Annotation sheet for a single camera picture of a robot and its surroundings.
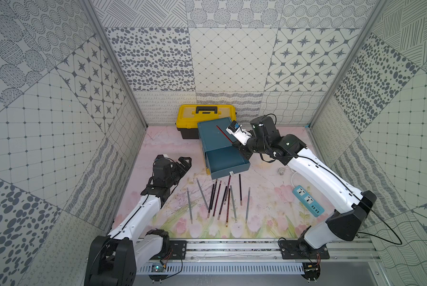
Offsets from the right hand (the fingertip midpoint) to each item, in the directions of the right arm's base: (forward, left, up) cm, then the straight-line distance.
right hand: (236, 145), depth 73 cm
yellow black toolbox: (+36, +28, -16) cm, 48 cm away
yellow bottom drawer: (-6, +12, -11) cm, 18 cm away
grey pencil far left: (-14, +23, -31) cm, 41 cm away
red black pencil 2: (-16, +3, -30) cm, 34 cm away
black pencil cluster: (-19, +8, -30) cm, 37 cm away
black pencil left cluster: (-13, +12, -30) cm, 34 cm away
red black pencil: (-12, +9, -29) cm, 33 cm away
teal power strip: (-12, -36, -28) cm, 47 cm away
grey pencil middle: (-15, 0, -30) cm, 34 cm away
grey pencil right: (-14, -7, -31) cm, 34 cm away
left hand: (0, +24, -13) cm, 27 cm away
